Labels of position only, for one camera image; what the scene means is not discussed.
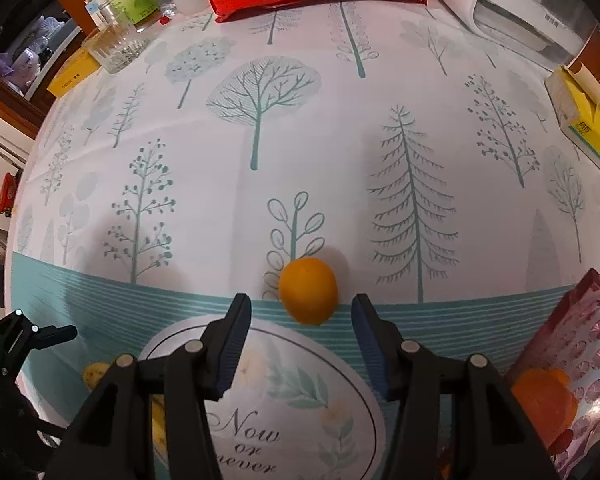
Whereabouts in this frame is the small orange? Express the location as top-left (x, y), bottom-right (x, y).
top-left (278, 257), bottom-right (339, 326)

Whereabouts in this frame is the pink glass plate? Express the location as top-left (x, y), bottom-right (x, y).
top-left (517, 267), bottom-right (600, 480)

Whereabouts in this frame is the clear glass cup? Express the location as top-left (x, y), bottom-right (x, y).
top-left (82, 22), bottom-right (148, 75)

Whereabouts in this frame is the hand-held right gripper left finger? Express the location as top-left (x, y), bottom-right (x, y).
top-left (45, 292), bottom-right (253, 480)

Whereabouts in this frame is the yellow box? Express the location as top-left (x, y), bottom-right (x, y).
top-left (46, 52), bottom-right (102, 99)

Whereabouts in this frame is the white countertop appliance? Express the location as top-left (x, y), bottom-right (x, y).
top-left (472, 0), bottom-right (600, 73)

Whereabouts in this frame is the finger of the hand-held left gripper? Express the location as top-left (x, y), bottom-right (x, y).
top-left (30, 325), bottom-right (79, 352)

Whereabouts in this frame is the red object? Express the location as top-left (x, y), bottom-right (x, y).
top-left (0, 170), bottom-right (23, 218)

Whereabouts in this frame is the clear printed glass plate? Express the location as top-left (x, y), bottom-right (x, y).
top-left (137, 310), bottom-right (388, 480)

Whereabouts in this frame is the yellow tissue pack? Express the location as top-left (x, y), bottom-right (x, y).
top-left (545, 64), bottom-right (600, 173)

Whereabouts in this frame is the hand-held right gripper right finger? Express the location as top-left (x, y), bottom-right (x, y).
top-left (351, 293), bottom-right (563, 480)

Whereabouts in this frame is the tree print tablecloth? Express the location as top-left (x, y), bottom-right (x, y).
top-left (5, 0), bottom-right (600, 480)

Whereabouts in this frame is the yellow banana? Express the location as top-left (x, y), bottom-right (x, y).
top-left (82, 362), bottom-right (168, 448)

